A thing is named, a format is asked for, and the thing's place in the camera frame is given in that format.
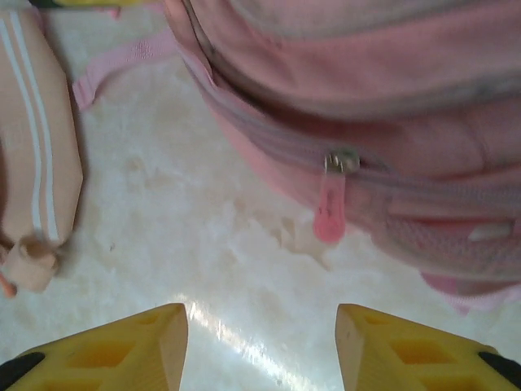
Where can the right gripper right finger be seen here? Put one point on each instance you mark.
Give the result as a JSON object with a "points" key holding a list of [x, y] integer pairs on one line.
{"points": [[407, 358]]}

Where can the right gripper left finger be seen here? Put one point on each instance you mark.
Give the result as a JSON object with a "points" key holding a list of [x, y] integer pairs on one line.
{"points": [[114, 358]]}

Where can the peach striped pencil case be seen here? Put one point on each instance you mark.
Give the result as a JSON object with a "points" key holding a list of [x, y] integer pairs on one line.
{"points": [[32, 142]]}

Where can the pink student backpack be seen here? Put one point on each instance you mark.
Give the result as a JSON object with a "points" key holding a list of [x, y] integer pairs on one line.
{"points": [[366, 81]]}

